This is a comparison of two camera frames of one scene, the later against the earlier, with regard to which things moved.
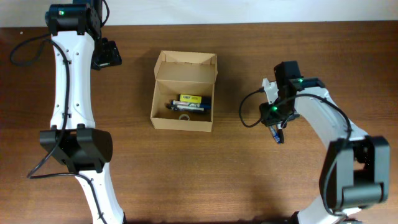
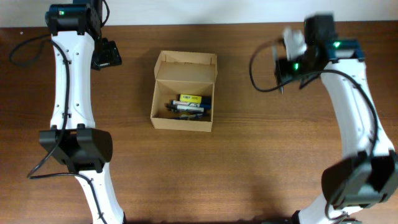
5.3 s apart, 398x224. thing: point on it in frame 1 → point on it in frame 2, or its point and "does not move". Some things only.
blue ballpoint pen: (275, 132) → (203, 116)
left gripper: (112, 55) does not move
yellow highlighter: (194, 99) does not move
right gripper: (268, 118) → (281, 73)
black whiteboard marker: (185, 108) does not move
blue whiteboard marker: (177, 102) does not move
